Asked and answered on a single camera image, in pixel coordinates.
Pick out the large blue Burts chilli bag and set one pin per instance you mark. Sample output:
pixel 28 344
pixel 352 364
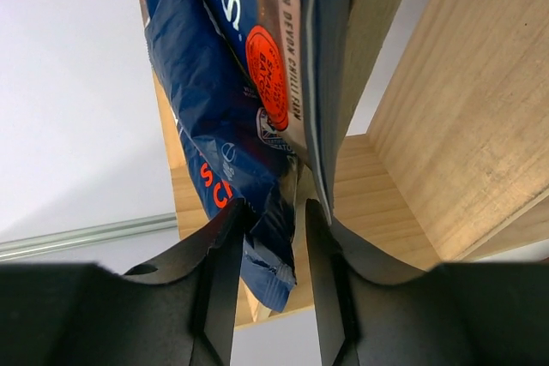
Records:
pixel 311 36

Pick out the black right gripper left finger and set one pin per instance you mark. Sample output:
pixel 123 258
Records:
pixel 177 308

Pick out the small blue Burts chilli bag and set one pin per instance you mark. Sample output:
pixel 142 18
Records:
pixel 231 149

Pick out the wooden two-tier shelf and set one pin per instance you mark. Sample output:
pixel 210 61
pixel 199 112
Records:
pixel 462 128

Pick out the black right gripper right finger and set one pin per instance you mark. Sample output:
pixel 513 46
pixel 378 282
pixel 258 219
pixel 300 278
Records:
pixel 373 309

